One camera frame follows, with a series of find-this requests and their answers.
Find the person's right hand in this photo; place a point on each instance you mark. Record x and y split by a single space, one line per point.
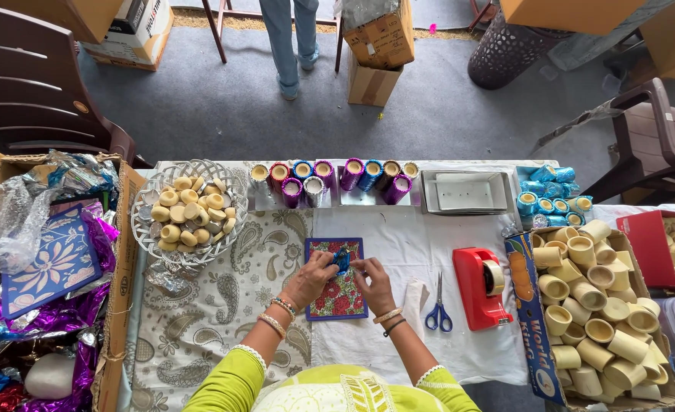
378 289

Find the person's left hand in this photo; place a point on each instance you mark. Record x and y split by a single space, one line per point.
306 283

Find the person's right fingers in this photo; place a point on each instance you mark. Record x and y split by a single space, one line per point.
363 268

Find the person's left fingers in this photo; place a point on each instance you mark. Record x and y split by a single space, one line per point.
324 262

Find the blue foil-wrapped cup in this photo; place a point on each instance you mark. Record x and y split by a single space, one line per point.
342 260

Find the red floral mat blue border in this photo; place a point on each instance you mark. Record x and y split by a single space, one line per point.
337 300

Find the white paper strip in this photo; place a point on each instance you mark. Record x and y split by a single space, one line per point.
414 306

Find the black wrist thread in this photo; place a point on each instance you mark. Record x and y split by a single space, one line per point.
395 327

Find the silver tray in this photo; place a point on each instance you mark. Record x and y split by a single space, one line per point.
268 200
360 197

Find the white table cloth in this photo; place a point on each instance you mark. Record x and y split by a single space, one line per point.
383 343

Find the gold patterned bangle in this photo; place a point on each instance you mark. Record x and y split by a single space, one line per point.
272 325

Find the row of foil-wrapped cups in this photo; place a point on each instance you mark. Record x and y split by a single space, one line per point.
351 174

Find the red tape dispenser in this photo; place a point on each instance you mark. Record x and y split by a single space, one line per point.
474 309

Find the green embroidered tunic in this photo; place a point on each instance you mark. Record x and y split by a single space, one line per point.
343 392

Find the paisley print cloth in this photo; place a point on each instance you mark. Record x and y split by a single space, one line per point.
211 320

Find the stack of silver trays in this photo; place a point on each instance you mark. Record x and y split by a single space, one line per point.
466 191

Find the clear tape roll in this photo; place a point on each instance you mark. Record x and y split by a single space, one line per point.
495 276

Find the heap of cream lids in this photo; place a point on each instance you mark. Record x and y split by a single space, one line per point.
191 214

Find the crumpled silver foil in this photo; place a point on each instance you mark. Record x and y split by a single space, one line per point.
168 277

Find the printed carton of cups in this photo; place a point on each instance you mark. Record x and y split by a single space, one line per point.
529 320

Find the plain small cardboard box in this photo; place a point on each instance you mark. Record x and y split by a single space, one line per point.
371 86

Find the silver woven basket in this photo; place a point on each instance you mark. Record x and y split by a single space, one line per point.
142 226

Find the pile of blue wrapped cups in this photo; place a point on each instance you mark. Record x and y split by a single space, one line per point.
546 191

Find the brown carton of foil sheets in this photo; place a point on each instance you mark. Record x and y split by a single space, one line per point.
117 320

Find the printed cardboard box with plastic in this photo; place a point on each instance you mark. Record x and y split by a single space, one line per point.
380 40

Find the heap of cream cups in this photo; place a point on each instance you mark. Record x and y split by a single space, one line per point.
600 312

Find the dark perforated bin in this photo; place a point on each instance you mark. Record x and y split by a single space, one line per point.
503 54

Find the wooden stool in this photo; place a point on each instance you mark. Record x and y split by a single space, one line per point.
220 28

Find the red box of cream lids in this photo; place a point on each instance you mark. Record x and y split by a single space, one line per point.
643 249

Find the white printed carton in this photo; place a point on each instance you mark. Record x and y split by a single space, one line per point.
137 40

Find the white foam lump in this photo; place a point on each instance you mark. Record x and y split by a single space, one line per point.
50 376

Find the brown plastic armchair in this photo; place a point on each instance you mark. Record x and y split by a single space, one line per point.
652 131

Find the clear plastic sheet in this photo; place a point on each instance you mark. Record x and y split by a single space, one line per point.
595 46

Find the large plain cardboard box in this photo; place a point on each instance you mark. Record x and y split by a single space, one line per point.
566 14

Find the dark brown plastic chair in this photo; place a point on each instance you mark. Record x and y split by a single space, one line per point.
34 97

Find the brown cardboard box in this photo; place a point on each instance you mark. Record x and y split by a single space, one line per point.
68 17

